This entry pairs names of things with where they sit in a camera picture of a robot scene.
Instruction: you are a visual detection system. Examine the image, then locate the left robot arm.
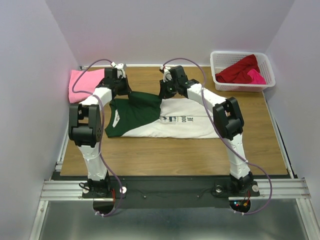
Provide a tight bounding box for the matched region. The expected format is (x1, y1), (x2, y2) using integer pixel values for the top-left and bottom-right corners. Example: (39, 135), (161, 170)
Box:
(68, 63), (132, 198)

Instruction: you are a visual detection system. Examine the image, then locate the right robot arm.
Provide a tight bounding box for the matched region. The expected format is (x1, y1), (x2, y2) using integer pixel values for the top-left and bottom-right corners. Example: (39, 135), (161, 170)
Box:
(159, 65), (254, 195)

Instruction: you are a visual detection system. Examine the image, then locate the aluminium frame rail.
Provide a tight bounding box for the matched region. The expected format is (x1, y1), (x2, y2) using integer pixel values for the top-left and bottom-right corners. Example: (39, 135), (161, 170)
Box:
(40, 178), (311, 201)

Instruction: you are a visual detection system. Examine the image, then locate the dark red t-shirt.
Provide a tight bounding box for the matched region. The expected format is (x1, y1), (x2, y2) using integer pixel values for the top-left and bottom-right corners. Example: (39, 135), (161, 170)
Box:
(215, 54), (260, 84)

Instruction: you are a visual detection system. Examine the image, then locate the white plastic basket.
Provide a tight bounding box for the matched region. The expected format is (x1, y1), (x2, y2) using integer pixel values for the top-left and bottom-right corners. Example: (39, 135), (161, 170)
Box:
(210, 50), (276, 92)

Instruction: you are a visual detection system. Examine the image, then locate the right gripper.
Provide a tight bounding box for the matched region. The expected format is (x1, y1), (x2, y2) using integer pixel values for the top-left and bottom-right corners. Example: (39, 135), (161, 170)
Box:
(159, 77), (179, 99)

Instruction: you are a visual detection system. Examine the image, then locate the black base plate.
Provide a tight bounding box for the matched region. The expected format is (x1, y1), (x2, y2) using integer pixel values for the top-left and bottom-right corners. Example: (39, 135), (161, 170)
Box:
(82, 176), (260, 209)

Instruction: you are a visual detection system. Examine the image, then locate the folded pink t-shirt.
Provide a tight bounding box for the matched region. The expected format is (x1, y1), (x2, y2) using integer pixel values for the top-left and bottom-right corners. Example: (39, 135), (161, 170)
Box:
(68, 69), (104, 104)

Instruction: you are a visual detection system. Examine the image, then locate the magenta t-shirt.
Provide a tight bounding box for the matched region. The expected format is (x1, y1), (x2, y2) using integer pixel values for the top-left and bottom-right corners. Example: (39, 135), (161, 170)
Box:
(247, 69), (266, 85)

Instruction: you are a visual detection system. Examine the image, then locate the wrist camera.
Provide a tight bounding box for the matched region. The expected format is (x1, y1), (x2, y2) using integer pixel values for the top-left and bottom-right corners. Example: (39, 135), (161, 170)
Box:
(110, 62), (127, 75)
(159, 65), (172, 82)

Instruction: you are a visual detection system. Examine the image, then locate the white and green t-shirt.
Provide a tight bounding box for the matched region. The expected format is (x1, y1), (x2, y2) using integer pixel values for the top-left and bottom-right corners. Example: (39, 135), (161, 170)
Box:
(105, 91), (218, 139)

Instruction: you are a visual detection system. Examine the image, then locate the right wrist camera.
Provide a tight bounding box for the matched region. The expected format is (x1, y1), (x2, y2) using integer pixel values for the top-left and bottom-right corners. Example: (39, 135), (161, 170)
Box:
(159, 65), (172, 82)

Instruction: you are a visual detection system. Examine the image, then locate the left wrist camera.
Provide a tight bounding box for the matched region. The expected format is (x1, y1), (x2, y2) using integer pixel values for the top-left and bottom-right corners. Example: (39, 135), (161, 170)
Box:
(110, 62), (127, 75)

